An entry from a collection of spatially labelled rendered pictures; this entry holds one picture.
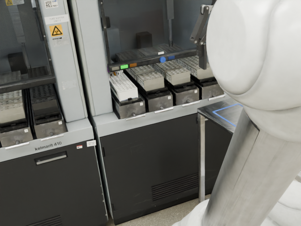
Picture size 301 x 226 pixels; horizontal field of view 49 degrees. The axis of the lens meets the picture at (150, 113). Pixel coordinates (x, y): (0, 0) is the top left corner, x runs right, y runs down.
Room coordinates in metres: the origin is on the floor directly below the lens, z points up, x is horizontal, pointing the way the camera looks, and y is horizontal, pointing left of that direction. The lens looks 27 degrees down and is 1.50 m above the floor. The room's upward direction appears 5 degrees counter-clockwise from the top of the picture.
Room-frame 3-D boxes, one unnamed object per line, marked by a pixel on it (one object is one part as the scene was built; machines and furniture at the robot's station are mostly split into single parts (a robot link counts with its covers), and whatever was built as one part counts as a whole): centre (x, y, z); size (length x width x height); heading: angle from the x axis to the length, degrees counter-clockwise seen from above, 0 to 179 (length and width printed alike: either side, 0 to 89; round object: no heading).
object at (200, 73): (1.69, -0.32, 0.85); 0.12 x 0.02 x 0.06; 108
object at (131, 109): (1.77, 0.19, 0.78); 0.73 x 0.14 x 0.09; 19
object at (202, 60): (0.85, -0.15, 1.22); 0.03 x 0.01 x 0.07; 19
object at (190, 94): (1.87, -0.10, 0.78); 0.73 x 0.14 x 0.09; 19
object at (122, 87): (1.64, 0.15, 0.83); 0.30 x 0.10 x 0.06; 18
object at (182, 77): (1.65, -0.17, 0.85); 0.12 x 0.02 x 0.06; 108
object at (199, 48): (0.85, -0.14, 1.25); 0.03 x 0.01 x 0.05; 109
